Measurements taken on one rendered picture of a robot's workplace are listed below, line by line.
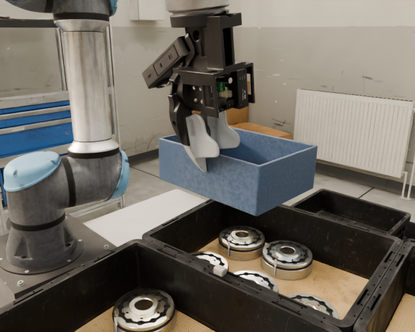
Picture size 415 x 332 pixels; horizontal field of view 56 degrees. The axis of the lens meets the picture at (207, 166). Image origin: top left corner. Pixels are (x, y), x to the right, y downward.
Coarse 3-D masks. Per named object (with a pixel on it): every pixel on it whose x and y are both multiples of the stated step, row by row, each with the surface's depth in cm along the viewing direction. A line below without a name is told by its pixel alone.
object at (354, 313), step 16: (192, 208) 86; (288, 208) 86; (336, 224) 79; (400, 240) 72; (192, 256) 67; (384, 272) 63; (256, 288) 59; (368, 288) 59; (288, 304) 56; (304, 304) 56; (352, 304) 56; (336, 320) 53; (352, 320) 53
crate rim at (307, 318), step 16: (144, 240) 72; (112, 256) 68; (176, 256) 67; (80, 272) 63; (208, 272) 63; (48, 288) 59; (240, 288) 59; (16, 304) 56; (272, 304) 56; (304, 320) 53; (320, 320) 53
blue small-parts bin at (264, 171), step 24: (168, 144) 61; (240, 144) 70; (264, 144) 67; (288, 144) 63; (312, 144) 61; (168, 168) 63; (192, 168) 59; (216, 168) 55; (240, 168) 52; (264, 168) 51; (288, 168) 55; (312, 168) 60; (216, 192) 56; (240, 192) 53; (264, 192) 52; (288, 192) 57
